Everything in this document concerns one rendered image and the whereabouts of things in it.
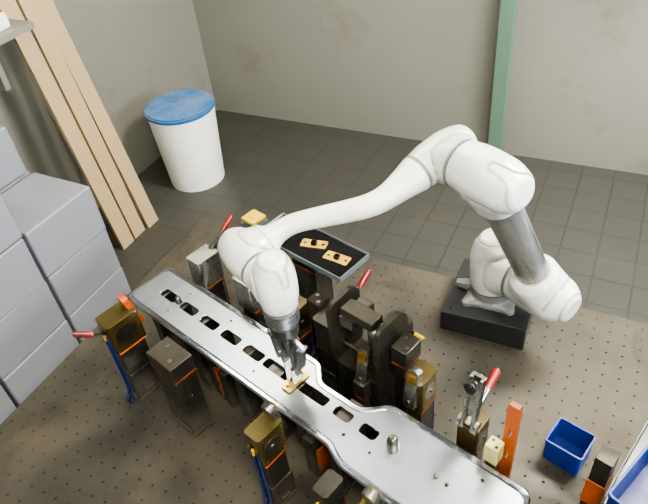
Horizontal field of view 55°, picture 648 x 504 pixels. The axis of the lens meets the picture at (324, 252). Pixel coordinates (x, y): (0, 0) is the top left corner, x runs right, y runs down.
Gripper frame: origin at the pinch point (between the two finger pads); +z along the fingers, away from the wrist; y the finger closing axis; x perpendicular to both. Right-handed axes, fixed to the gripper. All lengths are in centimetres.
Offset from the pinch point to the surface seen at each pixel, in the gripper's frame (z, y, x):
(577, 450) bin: 34, 65, 47
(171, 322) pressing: 4.7, -47.5, -7.2
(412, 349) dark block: -7.0, 25.0, 20.9
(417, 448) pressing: 4.5, 38.8, 3.6
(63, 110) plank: 13, -237, 61
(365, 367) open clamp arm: -0.5, 15.3, 12.7
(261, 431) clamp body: 0.0, 6.9, -18.9
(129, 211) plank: 87, -230, 73
